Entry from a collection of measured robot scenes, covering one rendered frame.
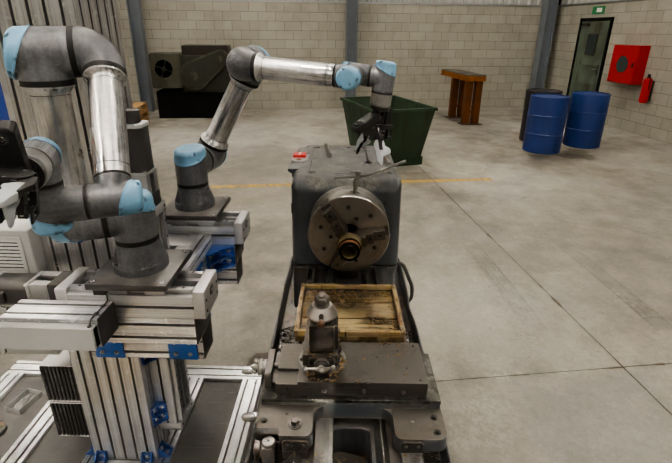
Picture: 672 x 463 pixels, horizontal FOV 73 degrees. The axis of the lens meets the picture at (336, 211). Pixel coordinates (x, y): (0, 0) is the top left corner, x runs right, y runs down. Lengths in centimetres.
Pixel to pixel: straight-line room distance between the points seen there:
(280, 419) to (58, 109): 92
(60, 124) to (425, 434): 115
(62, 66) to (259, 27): 1036
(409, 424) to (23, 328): 103
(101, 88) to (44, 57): 14
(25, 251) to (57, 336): 37
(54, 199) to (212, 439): 139
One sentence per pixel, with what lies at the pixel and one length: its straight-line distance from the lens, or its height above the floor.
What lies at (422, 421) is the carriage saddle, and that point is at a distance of 127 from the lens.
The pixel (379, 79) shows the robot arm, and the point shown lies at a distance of 164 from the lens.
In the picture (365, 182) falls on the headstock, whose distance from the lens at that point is 184.
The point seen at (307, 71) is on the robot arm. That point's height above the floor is 168.
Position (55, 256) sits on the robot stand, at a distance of 175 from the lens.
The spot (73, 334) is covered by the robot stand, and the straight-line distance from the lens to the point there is 142.
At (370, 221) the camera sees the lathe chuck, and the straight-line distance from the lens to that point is 172.
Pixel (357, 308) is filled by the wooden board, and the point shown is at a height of 88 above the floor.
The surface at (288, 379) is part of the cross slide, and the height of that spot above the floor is 96.
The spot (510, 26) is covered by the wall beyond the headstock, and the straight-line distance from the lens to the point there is 1284.
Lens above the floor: 180
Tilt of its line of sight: 22 degrees down
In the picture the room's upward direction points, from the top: 1 degrees clockwise
